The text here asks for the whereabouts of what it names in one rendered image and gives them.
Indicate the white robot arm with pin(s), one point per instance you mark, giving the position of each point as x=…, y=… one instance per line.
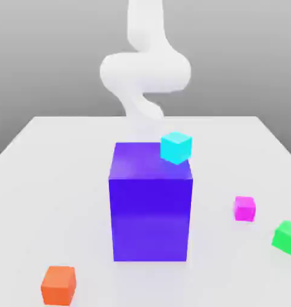
x=145, y=72

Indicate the small cyan cube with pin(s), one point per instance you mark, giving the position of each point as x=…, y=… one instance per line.
x=176, y=148

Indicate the small magenta cube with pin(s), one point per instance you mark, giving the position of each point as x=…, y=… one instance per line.
x=244, y=209

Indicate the small orange cube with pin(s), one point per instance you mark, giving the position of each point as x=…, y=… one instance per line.
x=58, y=286

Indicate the small green cube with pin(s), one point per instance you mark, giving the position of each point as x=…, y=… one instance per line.
x=286, y=237

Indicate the large purple box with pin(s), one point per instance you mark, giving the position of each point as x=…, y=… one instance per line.
x=150, y=215

